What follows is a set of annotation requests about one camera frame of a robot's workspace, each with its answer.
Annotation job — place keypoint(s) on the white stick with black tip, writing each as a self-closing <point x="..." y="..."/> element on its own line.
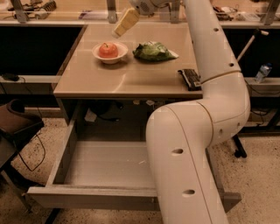
<point x="256" y="33"/>

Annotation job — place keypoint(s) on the black table leg with caster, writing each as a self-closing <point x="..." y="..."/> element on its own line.
<point x="239" y="152"/>

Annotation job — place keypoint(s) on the red apple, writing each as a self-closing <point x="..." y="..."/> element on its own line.
<point x="108" y="50"/>

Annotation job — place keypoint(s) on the black snack bar wrapper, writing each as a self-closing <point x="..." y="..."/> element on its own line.
<point x="192" y="80"/>

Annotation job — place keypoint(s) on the white bowl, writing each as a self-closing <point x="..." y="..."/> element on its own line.
<point x="122" y="51"/>

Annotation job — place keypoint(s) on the black brown office chair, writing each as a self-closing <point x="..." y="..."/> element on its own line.
<point x="17" y="128"/>

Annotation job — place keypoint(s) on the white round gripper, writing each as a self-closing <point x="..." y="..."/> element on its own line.
<point x="144" y="6"/>

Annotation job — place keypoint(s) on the open grey drawer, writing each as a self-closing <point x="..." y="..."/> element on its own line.
<point x="134" y="165"/>

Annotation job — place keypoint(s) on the green chip bag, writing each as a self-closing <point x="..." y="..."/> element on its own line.
<point x="154" y="52"/>

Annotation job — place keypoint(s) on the black device on left shelf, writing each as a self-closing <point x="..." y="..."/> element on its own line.
<point x="10" y="77"/>

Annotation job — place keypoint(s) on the beige top cabinet table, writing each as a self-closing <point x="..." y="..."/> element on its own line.
<point x="85" y="77"/>

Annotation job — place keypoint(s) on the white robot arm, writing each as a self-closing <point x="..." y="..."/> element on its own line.
<point x="198" y="116"/>

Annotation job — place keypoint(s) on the plastic water bottle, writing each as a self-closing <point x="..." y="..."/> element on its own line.
<point x="263" y="72"/>

